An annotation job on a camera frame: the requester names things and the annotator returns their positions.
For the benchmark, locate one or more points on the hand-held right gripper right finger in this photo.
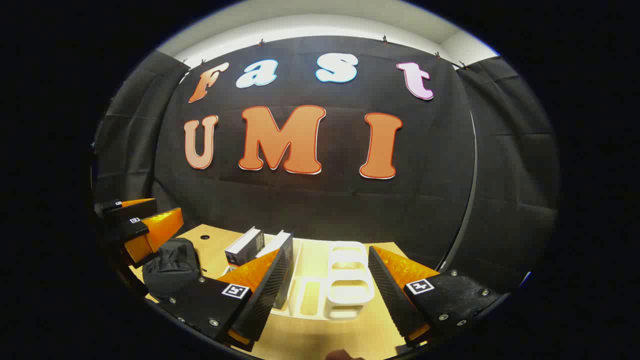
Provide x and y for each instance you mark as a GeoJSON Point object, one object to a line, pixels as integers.
{"type": "Point", "coordinates": [387, 295]}

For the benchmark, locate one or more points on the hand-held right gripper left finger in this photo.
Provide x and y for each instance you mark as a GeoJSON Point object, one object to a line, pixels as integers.
{"type": "Point", "coordinates": [265, 295]}

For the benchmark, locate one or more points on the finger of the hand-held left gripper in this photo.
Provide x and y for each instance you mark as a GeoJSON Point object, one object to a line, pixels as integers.
{"type": "Point", "coordinates": [160, 230]}
{"type": "Point", "coordinates": [117, 210]}

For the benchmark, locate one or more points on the dark blue spine book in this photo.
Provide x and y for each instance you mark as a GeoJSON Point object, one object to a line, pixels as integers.
{"type": "Point", "coordinates": [284, 280]}

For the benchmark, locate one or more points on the white bookshelf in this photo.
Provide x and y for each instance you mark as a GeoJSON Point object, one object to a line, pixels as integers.
{"type": "Point", "coordinates": [350, 280]}

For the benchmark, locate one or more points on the black schoolbag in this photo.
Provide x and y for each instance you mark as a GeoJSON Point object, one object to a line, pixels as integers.
{"type": "Point", "coordinates": [172, 270]}

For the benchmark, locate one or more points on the black backdrop cloth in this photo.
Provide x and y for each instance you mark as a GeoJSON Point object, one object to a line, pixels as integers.
{"type": "Point", "coordinates": [325, 200]}

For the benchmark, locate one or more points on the grey metal pole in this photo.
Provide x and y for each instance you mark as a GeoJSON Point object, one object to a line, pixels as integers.
{"type": "Point", "coordinates": [475, 160]}

